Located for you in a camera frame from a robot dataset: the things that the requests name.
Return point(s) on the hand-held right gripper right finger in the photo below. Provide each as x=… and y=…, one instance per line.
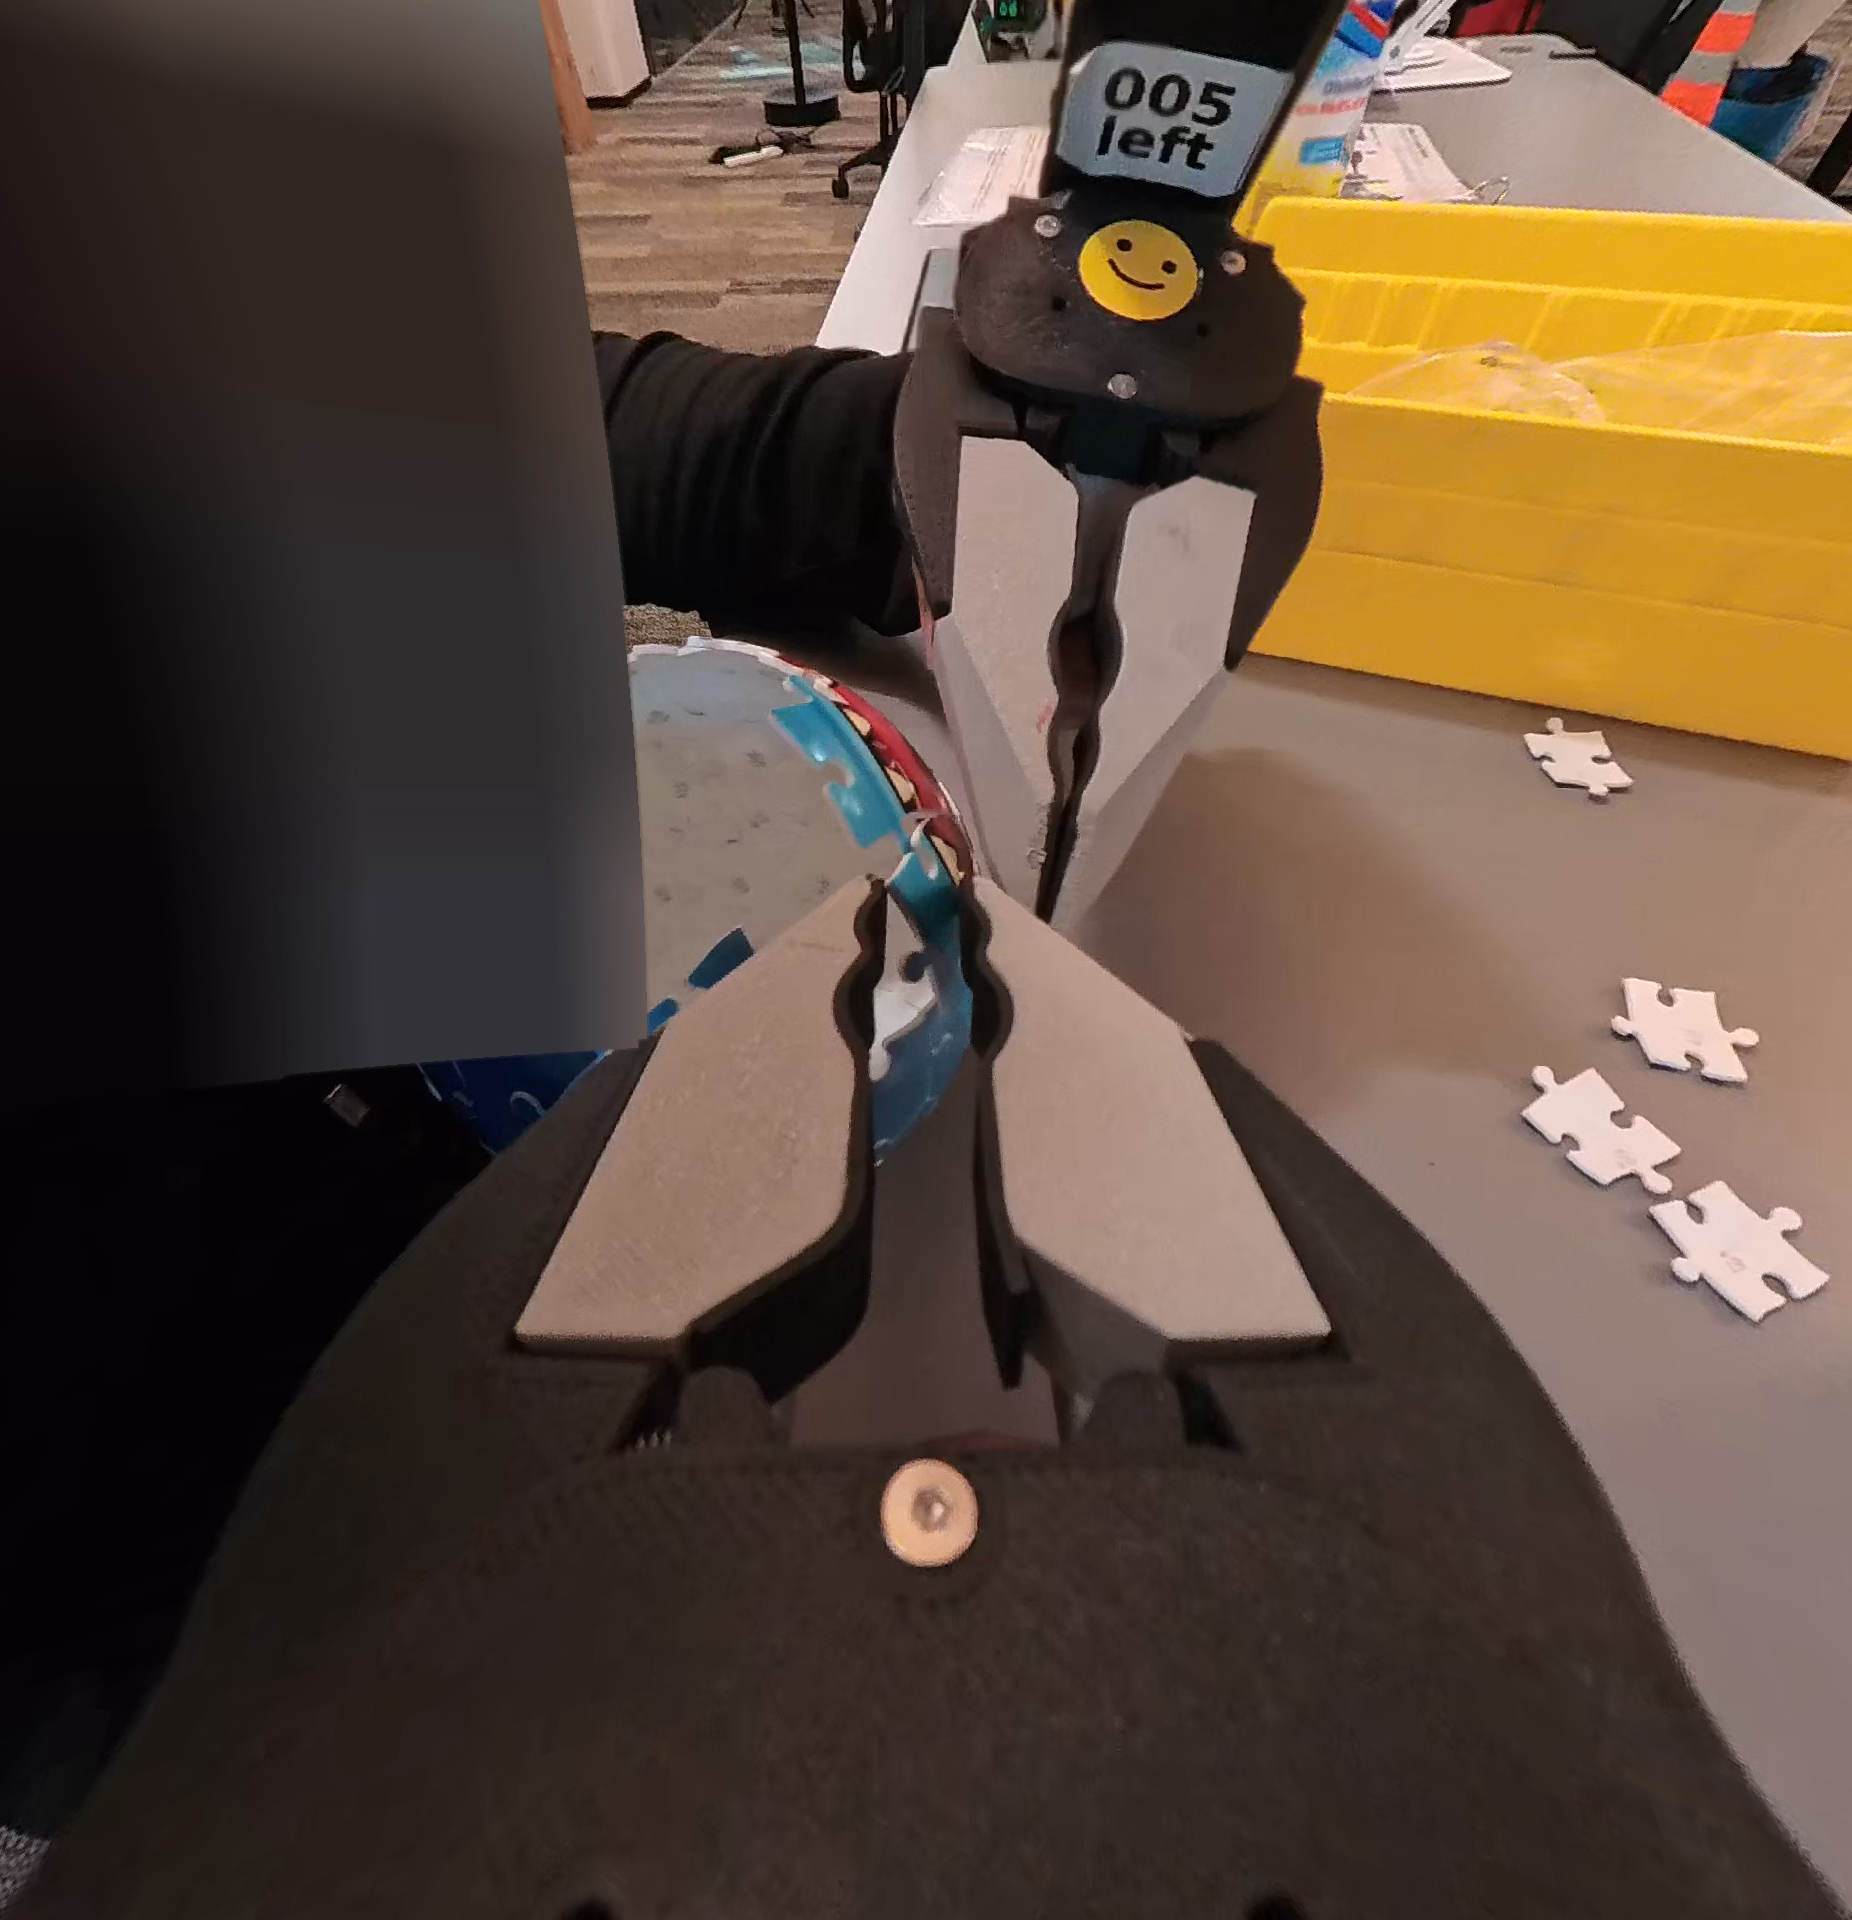
x=1151, y=1185

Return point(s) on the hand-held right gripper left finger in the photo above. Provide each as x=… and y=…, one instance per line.
x=701, y=1185

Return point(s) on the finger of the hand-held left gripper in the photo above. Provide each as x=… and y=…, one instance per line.
x=1001, y=630
x=1181, y=601

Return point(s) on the blue monster puzzle ball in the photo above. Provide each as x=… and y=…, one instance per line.
x=747, y=795

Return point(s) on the person's left forearm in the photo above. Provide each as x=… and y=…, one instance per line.
x=760, y=465

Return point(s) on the white loose puzzle piece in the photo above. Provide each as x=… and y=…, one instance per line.
x=1600, y=1132
x=1579, y=759
x=1685, y=1032
x=1736, y=1252

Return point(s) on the white paper sheet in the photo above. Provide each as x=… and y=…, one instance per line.
x=1415, y=159
x=987, y=181

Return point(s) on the clear plastic bag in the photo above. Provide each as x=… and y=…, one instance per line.
x=1466, y=392

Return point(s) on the yellow plastic bin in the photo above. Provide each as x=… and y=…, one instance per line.
x=1540, y=601

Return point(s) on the disinfecting wipes canister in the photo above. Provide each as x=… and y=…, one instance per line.
x=1339, y=120

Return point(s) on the person's black top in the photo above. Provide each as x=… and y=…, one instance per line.
x=191, y=1350

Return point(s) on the grey folding table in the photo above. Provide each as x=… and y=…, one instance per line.
x=1617, y=134

